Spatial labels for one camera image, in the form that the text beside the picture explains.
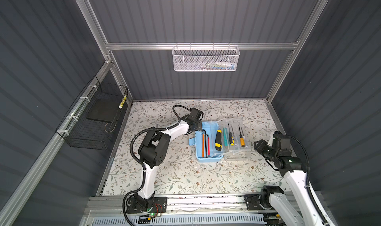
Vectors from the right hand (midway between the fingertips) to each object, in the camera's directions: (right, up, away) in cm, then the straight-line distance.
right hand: (258, 145), depth 79 cm
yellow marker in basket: (-75, +24, +2) cm, 79 cm away
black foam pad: (-83, +19, -2) cm, 85 cm away
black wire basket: (-86, +13, -6) cm, 87 cm away
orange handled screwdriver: (-7, +2, +5) cm, 9 cm away
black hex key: (-27, -2, +16) cm, 32 cm away
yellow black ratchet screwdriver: (-21, -2, +6) cm, 22 cm away
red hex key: (-26, -3, +16) cm, 30 cm away
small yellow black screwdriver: (-14, +3, +5) cm, 15 cm away
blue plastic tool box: (-32, -1, +19) cm, 37 cm away
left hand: (-33, +10, +20) cm, 40 cm away
